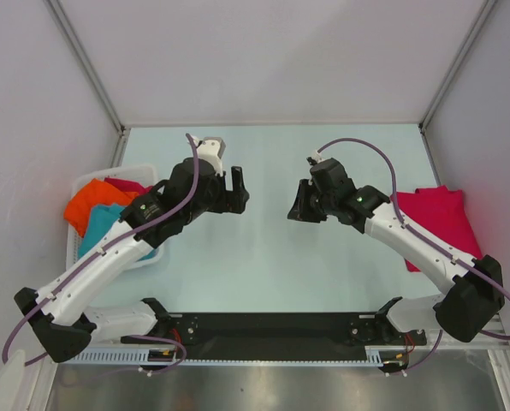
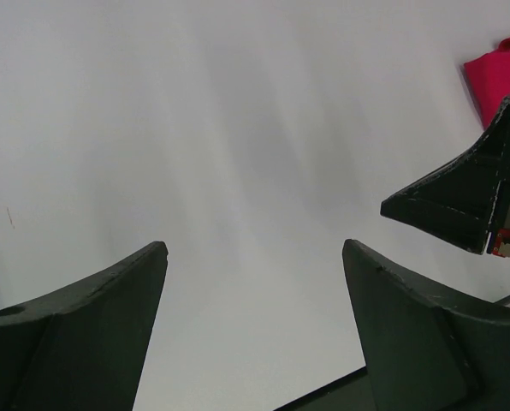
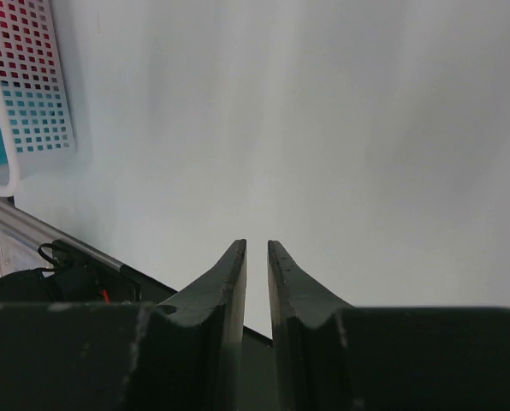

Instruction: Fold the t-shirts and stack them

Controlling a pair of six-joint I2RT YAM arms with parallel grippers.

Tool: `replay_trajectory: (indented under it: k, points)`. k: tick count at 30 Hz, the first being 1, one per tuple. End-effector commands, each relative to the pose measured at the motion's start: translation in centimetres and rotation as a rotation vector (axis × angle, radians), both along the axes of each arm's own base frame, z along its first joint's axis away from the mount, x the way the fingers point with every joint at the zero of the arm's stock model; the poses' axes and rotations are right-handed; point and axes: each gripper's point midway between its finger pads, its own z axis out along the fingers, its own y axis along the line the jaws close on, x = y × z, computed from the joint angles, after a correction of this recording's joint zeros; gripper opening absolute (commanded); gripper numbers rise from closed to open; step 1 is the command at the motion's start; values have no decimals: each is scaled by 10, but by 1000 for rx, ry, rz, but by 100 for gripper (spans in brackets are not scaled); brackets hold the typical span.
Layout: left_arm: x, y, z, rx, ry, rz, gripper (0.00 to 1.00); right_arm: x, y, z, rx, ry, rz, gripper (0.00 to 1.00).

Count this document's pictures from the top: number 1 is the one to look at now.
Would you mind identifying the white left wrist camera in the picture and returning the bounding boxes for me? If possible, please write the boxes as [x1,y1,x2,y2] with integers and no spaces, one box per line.
[193,136,226,176]

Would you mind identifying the crimson t shirt in basket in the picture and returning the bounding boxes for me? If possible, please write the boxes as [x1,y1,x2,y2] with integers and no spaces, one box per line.
[104,177,152,196]

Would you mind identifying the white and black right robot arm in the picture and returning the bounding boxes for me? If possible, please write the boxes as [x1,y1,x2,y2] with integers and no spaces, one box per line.
[288,158,504,343]

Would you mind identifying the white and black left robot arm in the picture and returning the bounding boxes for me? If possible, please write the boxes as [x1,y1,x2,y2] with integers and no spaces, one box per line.
[15,158,249,363]

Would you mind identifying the orange t shirt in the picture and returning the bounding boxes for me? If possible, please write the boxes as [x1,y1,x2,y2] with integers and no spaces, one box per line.
[63,179,139,237]

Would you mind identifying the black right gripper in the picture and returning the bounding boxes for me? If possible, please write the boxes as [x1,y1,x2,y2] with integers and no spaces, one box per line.
[287,179,336,223]

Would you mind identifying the teal t shirt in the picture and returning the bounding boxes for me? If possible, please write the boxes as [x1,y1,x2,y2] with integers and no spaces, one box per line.
[77,203,158,260]

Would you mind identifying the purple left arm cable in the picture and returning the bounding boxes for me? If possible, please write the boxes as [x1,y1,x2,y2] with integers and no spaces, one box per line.
[2,133,201,379]

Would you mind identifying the folded crimson t shirt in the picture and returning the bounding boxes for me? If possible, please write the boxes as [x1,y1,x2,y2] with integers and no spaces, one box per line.
[397,186,483,259]

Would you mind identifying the white slotted cable duct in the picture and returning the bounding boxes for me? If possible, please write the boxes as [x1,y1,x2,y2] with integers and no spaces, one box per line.
[70,345,410,368]

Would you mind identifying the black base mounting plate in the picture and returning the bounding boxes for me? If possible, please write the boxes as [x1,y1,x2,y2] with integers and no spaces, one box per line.
[120,311,428,361]

